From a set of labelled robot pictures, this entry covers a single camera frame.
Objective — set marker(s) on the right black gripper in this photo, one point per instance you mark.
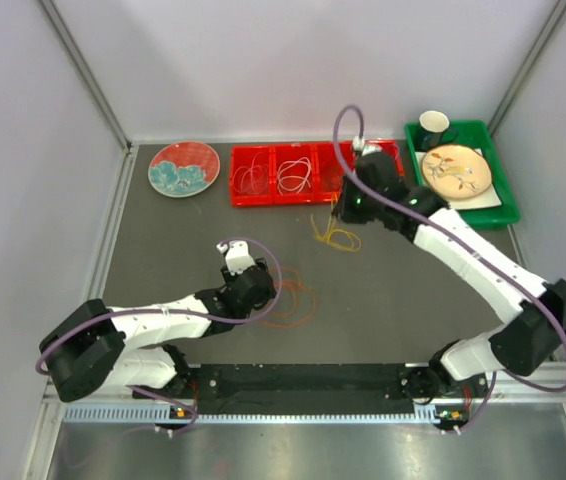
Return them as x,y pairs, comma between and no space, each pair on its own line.
345,210

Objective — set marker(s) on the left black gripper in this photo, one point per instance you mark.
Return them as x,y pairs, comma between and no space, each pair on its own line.
230,279

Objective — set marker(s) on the red four-compartment bin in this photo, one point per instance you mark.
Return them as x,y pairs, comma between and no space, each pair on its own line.
284,174

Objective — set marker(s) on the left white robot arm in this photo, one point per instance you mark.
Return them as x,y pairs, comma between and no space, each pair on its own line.
99,347

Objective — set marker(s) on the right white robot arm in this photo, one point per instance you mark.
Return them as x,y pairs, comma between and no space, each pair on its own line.
532,310

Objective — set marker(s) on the white green cup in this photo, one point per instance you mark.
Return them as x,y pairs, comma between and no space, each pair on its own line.
434,129

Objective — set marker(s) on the beige bird pattern plate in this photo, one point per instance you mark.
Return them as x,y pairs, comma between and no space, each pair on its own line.
456,172

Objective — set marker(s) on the green plastic tray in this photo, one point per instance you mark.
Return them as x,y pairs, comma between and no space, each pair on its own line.
474,134

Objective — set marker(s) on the red blue floral plate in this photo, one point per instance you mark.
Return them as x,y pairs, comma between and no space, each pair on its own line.
184,169

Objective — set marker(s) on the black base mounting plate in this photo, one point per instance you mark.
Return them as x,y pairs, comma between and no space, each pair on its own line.
312,389

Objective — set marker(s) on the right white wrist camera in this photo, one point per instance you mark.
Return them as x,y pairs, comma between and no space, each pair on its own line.
362,147

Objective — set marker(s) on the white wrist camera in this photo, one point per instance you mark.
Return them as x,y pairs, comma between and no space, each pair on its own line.
362,147
236,255

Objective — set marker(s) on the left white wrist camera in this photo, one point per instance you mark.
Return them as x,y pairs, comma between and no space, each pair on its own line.
236,255

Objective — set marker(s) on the grey slotted cable duct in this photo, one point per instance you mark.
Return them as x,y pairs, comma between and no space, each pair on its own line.
164,414

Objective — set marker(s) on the aluminium frame right post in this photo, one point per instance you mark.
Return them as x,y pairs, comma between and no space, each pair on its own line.
542,40

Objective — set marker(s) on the aluminium frame post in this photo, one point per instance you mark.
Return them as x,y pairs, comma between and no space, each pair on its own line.
79,63
542,40

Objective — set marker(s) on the aluminium frame left post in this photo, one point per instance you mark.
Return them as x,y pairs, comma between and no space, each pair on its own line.
79,63

